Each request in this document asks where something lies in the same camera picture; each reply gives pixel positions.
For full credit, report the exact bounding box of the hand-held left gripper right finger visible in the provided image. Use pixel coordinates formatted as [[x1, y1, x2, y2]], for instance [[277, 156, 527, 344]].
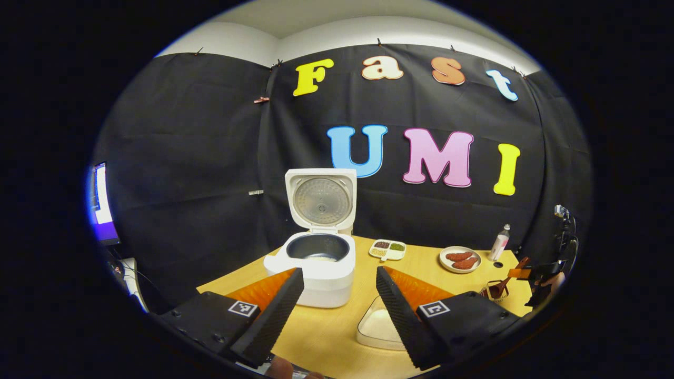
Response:
[[375, 266, 522, 371]]

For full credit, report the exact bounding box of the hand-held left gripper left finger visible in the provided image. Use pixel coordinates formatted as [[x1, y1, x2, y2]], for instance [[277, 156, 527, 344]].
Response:
[[158, 267, 305, 369]]

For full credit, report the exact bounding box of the brown wooden spoon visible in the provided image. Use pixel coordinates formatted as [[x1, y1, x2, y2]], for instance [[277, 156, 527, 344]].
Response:
[[489, 256, 530, 300]]

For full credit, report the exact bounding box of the white rice cooker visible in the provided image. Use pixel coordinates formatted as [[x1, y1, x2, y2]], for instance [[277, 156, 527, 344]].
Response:
[[263, 168, 358, 308]]

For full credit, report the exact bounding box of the clear bottle pink label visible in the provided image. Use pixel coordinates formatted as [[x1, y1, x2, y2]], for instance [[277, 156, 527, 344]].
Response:
[[489, 224, 511, 262]]

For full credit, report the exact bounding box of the white rectangular tray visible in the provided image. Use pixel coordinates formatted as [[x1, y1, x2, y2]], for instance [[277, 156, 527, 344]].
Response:
[[356, 295, 407, 351]]

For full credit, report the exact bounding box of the white sectioned grain dish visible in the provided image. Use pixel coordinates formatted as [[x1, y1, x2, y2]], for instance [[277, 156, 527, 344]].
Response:
[[369, 239, 407, 262]]

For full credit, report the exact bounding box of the round white plate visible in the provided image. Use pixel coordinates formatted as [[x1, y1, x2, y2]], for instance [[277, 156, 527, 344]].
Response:
[[439, 246, 482, 274]]

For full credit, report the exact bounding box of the white curved object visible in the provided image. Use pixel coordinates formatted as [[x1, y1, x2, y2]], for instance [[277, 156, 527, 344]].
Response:
[[118, 258, 151, 312]]

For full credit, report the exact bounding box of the black backdrop cloth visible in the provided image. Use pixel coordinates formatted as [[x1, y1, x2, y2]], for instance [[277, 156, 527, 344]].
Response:
[[92, 44, 593, 316]]

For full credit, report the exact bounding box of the computer monitor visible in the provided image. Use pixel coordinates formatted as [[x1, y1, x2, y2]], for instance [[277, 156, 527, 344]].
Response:
[[88, 162, 121, 246]]

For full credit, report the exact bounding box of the camera on tripod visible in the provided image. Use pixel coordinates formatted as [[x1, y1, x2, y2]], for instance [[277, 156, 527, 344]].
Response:
[[553, 204, 580, 264]]

